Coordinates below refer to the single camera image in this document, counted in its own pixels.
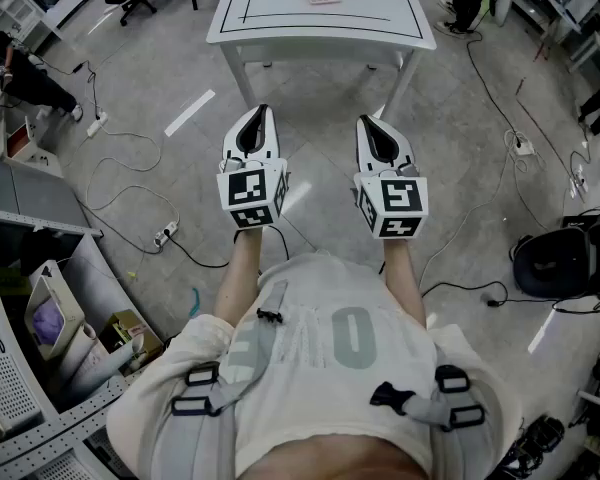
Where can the white perforated basket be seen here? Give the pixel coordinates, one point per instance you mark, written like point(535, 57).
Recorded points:
point(10, 393)

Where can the white bin with purple bag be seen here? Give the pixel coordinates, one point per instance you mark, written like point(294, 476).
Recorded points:
point(45, 318)

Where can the person's left forearm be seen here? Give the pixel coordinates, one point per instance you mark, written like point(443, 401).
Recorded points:
point(237, 273)

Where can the white table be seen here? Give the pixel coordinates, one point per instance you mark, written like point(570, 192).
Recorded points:
point(320, 23)

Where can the grey harness with black buckles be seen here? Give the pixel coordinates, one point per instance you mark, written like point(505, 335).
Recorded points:
point(420, 408)

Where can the person's cream shirt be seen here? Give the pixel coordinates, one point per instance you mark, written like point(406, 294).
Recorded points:
point(305, 393)

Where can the black device with printed tags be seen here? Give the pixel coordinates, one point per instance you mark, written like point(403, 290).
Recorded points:
point(540, 433)

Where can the black helmet gear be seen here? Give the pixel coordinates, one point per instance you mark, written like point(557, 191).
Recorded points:
point(550, 268)

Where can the cardboard box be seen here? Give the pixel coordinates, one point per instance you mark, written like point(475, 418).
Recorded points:
point(130, 328)

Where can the white box with red inside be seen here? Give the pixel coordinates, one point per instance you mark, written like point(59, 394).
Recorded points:
point(20, 143)

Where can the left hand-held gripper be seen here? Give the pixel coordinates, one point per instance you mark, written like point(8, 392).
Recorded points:
point(245, 188)

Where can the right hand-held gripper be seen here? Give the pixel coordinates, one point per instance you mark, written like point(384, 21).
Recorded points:
point(402, 195)

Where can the green plastic strip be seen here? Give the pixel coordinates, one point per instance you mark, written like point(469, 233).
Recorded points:
point(196, 305)

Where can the person's right forearm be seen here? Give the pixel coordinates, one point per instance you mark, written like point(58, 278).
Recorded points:
point(402, 278)

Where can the grey perforated metal shelf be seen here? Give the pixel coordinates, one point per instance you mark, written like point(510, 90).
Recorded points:
point(40, 193)

